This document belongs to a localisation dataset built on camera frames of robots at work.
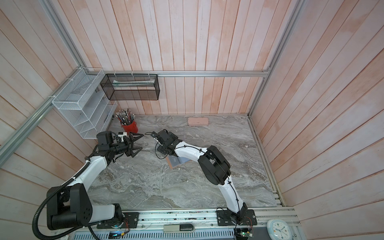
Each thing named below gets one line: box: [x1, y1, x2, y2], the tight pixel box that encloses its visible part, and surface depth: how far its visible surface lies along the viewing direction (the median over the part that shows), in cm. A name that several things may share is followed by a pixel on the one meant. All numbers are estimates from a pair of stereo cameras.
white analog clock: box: [266, 219, 293, 240], surface depth 70 cm
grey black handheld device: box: [163, 224, 195, 233], surface depth 71 cm
